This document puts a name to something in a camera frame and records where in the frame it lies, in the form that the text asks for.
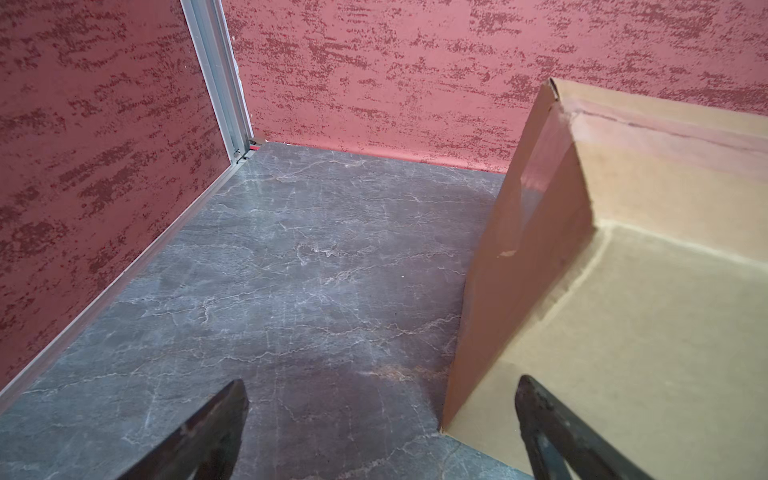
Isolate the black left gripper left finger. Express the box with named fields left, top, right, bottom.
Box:
left=120, top=379, right=249, bottom=479

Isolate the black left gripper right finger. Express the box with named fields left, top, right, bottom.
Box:
left=515, top=375, right=649, bottom=479

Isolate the brown cardboard express box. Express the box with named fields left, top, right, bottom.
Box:
left=441, top=78, right=767, bottom=479

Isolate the left aluminium corner post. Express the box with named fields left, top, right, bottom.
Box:
left=181, top=0, right=253, bottom=164

